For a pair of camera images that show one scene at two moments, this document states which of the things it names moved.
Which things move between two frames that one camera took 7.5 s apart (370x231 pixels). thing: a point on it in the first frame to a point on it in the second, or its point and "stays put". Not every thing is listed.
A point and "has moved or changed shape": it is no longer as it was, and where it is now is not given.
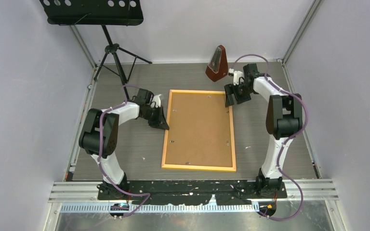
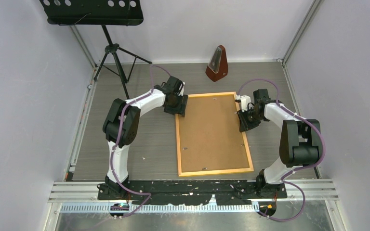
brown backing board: (199, 133) has moved or changed shape
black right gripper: (230, 89) to (244, 125)
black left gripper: (160, 122) to (180, 109)
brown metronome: (217, 68) stays put
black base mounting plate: (231, 192) stays put
